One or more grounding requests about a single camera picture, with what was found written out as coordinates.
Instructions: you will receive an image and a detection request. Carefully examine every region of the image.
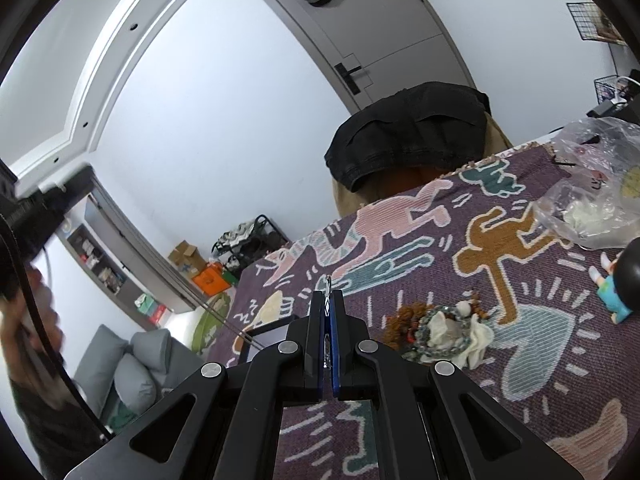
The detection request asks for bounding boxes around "black jewelry box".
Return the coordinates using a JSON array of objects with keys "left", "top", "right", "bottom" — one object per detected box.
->
[{"left": 238, "top": 318, "right": 292, "bottom": 365}]

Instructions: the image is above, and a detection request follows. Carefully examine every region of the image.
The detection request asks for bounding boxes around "patterned purple woven blanket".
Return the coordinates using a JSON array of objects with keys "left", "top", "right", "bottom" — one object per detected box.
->
[{"left": 209, "top": 146, "right": 639, "bottom": 479}]

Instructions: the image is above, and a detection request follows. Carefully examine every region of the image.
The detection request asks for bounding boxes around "small cartoon figurine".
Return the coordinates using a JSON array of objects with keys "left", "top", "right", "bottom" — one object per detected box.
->
[{"left": 588, "top": 237, "right": 640, "bottom": 324}]

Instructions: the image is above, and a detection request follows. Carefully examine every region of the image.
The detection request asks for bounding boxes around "clear plastic bag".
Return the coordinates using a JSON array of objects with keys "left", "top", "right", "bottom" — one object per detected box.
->
[{"left": 534, "top": 117, "right": 639, "bottom": 250}]

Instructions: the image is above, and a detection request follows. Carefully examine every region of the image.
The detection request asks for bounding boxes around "black wire basket shelf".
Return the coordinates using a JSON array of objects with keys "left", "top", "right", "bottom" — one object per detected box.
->
[{"left": 566, "top": 0, "right": 639, "bottom": 113}]

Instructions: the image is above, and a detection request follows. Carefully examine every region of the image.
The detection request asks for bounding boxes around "grey door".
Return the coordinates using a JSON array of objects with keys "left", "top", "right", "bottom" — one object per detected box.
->
[{"left": 264, "top": 0, "right": 474, "bottom": 114}]

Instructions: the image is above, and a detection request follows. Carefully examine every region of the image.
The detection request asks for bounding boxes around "brown seed bead bracelet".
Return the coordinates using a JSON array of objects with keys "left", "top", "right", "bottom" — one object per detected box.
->
[{"left": 382, "top": 301, "right": 492, "bottom": 354}]

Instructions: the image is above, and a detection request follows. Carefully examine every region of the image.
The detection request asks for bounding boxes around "orange box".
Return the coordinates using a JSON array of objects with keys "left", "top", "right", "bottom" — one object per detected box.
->
[{"left": 192, "top": 266, "right": 231, "bottom": 297}]

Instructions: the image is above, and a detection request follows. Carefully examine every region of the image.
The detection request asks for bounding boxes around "brown cardboard box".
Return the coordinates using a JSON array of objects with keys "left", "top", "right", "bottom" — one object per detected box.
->
[{"left": 168, "top": 240, "right": 207, "bottom": 278}]

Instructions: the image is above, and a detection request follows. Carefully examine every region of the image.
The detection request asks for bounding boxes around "grey sofa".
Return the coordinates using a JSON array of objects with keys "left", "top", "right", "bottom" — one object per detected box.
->
[{"left": 74, "top": 325, "right": 204, "bottom": 434}]

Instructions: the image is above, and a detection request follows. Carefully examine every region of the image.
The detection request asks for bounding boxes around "left hand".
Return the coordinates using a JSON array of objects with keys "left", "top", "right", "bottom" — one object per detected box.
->
[{"left": 0, "top": 263, "right": 66, "bottom": 386}]

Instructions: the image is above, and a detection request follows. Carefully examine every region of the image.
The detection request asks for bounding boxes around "black shoe rack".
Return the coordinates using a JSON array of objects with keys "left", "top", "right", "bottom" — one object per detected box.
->
[{"left": 210, "top": 214, "right": 290, "bottom": 278}]

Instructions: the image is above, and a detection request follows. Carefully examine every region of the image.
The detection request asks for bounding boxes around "black jacket on chair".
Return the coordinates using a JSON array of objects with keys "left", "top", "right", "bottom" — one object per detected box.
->
[{"left": 324, "top": 81, "right": 490, "bottom": 192}]

